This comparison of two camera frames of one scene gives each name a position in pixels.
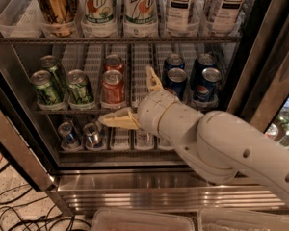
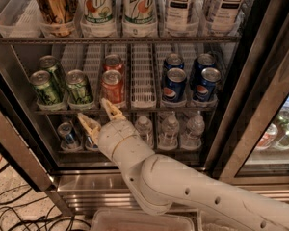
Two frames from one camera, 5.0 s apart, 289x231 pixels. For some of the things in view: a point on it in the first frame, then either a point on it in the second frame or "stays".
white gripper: [151, 108] -> [114, 135]
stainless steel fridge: [62, 55] stays
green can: [44, 89] stays
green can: [79, 87] stays
